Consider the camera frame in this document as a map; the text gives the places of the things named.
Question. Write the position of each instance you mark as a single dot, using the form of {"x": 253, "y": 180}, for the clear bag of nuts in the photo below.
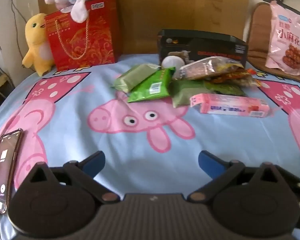
{"x": 202, "y": 67}

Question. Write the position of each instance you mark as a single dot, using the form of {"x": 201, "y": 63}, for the pale green snack packet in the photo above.
{"x": 135, "y": 76}

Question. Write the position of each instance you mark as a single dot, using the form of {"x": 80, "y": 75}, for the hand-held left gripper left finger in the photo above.
{"x": 95, "y": 163}

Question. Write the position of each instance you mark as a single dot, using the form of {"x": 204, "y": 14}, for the cartoon pig printed bedsheet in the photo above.
{"x": 75, "y": 135}

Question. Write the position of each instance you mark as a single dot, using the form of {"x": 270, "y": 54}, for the yellow plush duck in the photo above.
{"x": 37, "y": 42}

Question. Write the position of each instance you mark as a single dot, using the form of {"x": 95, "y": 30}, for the brown cardboard sheet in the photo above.
{"x": 177, "y": 5}

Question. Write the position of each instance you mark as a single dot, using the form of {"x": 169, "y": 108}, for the long pink snack box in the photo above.
{"x": 230, "y": 105}

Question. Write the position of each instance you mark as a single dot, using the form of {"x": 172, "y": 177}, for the large pink snack bag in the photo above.
{"x": 287, "y": 37}

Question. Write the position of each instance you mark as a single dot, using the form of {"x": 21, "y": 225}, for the bright green snack packet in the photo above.
{"x": 152, "y": 85}

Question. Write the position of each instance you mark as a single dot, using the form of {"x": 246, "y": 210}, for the smartphone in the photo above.
{"x": 3, "y": 167}

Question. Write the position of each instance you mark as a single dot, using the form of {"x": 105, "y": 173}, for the black cardboard box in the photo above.
{"x": 210, "y": 46}

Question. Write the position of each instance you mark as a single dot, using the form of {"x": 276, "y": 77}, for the red gift bag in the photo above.
{"x": 90, "y": 35}

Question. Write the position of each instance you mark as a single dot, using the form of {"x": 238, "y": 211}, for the brown chair cushion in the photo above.
{"x": 257, "y": 30}

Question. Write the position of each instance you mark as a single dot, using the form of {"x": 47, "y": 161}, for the dark green snack packet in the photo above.
{"x": 225, "y": 88}

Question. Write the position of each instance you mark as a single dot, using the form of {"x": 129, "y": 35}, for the matte olive green snack packet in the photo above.
{"x": 182, "y": 92}

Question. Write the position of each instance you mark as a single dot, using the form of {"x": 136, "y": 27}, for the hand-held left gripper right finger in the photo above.
{"x": 210, "y": 162}

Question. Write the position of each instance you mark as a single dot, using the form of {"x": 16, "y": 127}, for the red yellow snack packet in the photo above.
{"x": 237, "y": 76}

